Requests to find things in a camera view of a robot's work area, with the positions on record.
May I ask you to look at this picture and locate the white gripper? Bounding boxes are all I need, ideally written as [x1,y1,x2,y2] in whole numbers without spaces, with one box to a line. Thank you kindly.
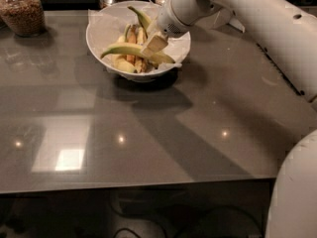
[141,0,232,58]

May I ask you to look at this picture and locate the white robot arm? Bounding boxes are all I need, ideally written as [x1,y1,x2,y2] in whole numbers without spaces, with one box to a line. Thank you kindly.
[142,0,317,238]

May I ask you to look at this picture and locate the upright green-tipped banana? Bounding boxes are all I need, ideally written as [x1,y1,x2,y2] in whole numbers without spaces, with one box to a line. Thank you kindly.
[128,6,152,35]

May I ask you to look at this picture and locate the brown spotted banana pieces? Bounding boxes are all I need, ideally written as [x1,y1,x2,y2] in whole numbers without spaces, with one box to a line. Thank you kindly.
[126,25,147,72]

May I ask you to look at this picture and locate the long front banana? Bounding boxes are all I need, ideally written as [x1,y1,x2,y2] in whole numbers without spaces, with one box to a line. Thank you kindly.
[100,43,175,64]

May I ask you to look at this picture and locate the white bowl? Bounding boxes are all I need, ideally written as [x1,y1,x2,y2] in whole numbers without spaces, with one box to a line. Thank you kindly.
[85,0,192,83]

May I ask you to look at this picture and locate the small yellow banana left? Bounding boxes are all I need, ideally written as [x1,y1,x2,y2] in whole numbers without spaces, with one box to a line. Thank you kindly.
[112,24,135,73]

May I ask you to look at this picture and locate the white folded card stand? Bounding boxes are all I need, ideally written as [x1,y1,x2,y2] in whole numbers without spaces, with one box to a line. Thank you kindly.
[229,17,246,33]

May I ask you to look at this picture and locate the glass jar of grains left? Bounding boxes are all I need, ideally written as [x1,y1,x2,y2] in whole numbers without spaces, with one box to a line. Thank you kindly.
[0,0,46,37]

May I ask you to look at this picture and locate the black cable under table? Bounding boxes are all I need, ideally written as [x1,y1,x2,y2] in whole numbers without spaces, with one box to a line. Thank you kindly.
[112,203,265,238]

